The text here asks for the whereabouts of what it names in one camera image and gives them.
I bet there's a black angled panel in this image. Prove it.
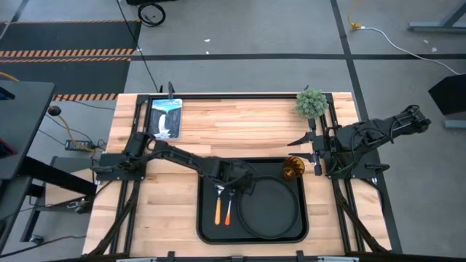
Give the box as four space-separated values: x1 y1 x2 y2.
427 73 466 118

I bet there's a black aluminium table frame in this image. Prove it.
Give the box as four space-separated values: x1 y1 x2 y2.
86 92 403 256

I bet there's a black power adapter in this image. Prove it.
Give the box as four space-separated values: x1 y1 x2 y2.
64 139 98 152

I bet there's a black plastic tray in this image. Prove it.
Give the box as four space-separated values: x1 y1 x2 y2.
196 156 310 245

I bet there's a small green potted plant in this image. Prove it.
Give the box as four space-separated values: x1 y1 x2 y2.
294 88 330 119

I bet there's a white floor cable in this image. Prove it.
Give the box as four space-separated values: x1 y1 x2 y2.
360 26 464 76

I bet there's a coiled black cable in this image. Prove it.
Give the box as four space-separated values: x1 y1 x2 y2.
138 2 167 28

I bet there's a waterfall picture book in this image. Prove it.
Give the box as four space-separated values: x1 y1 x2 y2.
148 98 183 140

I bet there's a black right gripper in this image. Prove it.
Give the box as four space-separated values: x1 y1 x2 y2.
287 118 329 178

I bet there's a long black floor cable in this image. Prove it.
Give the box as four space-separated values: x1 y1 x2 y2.
115 0 162 94

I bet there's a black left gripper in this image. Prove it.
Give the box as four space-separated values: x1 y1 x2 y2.
213 158 258 195

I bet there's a grey desk leg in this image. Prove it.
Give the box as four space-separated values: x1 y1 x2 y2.
407 0 466 34

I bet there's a black hazard striped floor mat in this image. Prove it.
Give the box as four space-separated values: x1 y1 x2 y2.
0 19 143 103

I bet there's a yellow floor cable with plug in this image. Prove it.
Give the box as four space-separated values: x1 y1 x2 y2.
347 0 363 31

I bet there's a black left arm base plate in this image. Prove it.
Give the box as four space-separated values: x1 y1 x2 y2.
94 152 147 182

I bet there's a yellow cable by adapter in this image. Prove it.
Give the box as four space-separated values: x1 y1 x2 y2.
54 111 96 152

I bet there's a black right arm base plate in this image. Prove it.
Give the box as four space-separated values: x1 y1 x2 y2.
325 148 382 180

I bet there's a black side table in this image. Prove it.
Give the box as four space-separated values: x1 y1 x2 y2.
0 80 56 182

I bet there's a black round plate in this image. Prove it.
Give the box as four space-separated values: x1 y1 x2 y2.
237 175 301 237

